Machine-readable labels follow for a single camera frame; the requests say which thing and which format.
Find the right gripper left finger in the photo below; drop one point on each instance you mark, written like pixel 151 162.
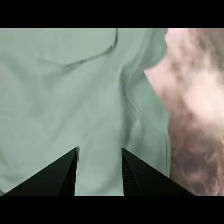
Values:
pixel 53 180

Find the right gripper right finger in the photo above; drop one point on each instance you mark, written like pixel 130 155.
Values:
pixel 146 180

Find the pale green shirt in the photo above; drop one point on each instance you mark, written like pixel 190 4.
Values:
pixel 76 96

